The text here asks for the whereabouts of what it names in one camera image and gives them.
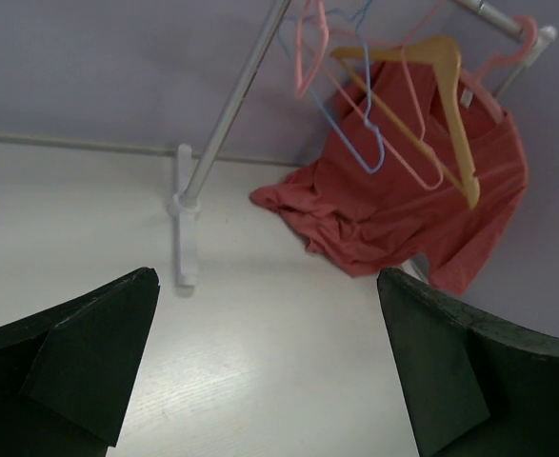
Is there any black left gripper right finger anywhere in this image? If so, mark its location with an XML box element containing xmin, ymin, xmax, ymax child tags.
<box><xmin>377</xmin><ymin>268</ymin><xmax>559</xmax><ymax>456</ymax></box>

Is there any thick pink plastic hanger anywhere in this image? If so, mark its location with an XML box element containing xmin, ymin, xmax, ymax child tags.
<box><xmin>459</xmin><ymin>15</ymin><xmax>538</xmax><ymax>124</ymax></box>

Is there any blue wire hanger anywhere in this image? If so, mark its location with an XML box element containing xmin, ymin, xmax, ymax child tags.
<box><xmin>278</xmin><ymin>0</ymin><xmax>386</xmax><ymax>175</ymax></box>

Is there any white metal clothes rack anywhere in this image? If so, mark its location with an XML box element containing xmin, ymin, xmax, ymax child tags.
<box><xmin>170</xmin><ymin>1</ymin><xmax>558</xmax><ymax>287</ymax></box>

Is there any orange wooden hanger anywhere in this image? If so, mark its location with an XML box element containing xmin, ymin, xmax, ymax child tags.
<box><xmin>329</xmin><ymin>35</ymin><xmax>481</xmax><ymax>209</ymax></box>

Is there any pink hanger far left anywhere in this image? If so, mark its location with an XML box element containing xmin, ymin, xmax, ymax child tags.
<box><xmin>294</xmin><ymin>0</ymin><xmax>329</xmax><ymax>99</ymax></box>

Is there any thin pink wire hanger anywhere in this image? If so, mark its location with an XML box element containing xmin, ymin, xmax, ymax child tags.
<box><xmin>326</xmin><ymin>0</ymin><xmax>445</xmax><ymax>191</ymax></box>

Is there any red t shirt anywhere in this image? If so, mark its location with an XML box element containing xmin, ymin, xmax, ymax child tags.
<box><xmin>250</xmin><ymin>84</ymin><xmax>528</xmax><ymax>295</ymax></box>

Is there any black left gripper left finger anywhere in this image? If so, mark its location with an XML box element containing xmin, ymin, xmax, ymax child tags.
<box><xmin>0</xmin><ymin>268</ymin><xmax>160</xmax><ymax>456</ymax></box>

